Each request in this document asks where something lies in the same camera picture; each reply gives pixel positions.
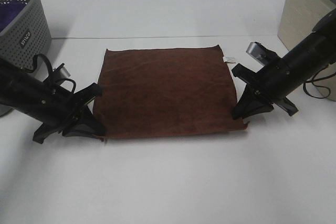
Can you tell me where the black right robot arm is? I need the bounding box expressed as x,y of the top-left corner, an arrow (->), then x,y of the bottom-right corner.
232,10 -> 335,119

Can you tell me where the brown towel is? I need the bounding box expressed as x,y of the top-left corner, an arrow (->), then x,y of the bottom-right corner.
93,45 -> 247,139

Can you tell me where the grey perforated laundry basket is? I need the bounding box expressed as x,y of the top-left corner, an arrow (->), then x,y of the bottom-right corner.
0,0 -> 53,117

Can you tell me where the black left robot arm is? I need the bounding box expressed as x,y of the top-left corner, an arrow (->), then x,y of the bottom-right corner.
1,54 -> 106,144

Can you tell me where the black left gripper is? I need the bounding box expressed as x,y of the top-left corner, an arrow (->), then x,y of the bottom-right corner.
33,83 -> 106,144

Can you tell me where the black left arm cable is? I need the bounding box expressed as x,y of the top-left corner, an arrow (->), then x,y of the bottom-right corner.
25,54 -> 77,94

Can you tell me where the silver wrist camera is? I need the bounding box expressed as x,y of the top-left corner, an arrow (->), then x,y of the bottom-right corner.
53,63 -> 71,81
246,42 -> 278,66

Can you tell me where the beige storage bin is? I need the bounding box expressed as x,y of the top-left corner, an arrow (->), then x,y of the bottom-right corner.
278,0 -> 335,101

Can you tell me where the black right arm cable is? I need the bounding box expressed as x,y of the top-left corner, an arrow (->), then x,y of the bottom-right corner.
302,63 -> 336,101

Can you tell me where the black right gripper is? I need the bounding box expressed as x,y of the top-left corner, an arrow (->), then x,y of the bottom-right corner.
232,59 -> 299,119

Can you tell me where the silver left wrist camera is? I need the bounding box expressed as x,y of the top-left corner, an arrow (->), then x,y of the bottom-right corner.
53,63 -> 71,81

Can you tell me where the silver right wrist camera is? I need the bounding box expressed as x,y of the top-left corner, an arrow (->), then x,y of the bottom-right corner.
246,42 -> 278,66

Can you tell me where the purple cloth in basket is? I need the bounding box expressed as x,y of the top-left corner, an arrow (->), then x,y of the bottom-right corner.
0,1 -> 26,31

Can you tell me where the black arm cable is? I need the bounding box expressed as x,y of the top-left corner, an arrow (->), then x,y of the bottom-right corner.
302,63 -> 336,101
25,54 -> 77,94

